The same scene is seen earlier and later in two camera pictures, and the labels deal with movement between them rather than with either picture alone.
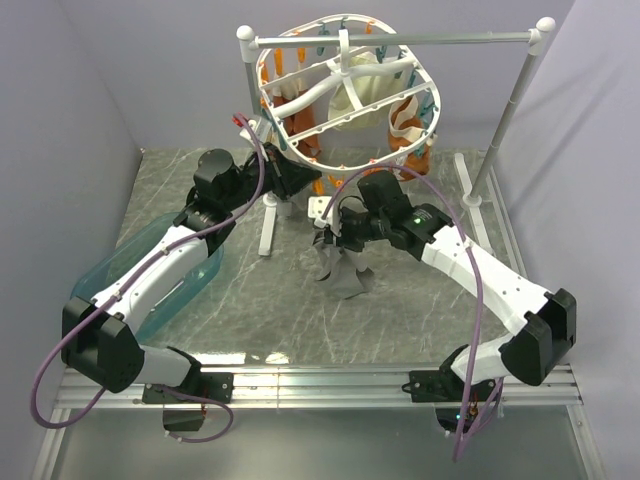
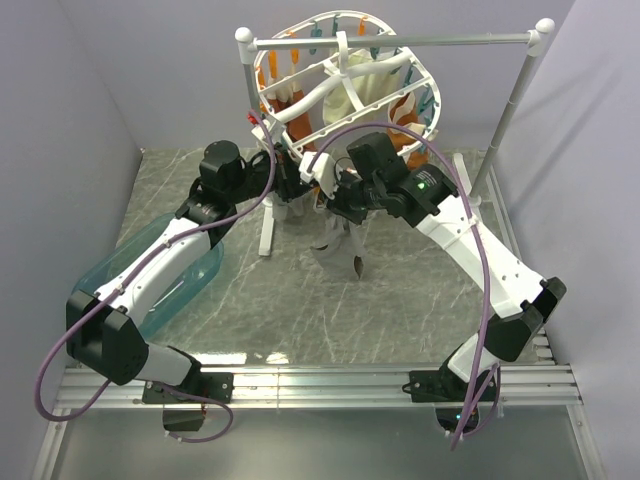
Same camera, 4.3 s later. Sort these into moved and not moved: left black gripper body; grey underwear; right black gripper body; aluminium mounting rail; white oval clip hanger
Moved: grey underwear; right black gripper body
Not moved: left black gripper body; aluminium mounting rail; white oval clip hanger
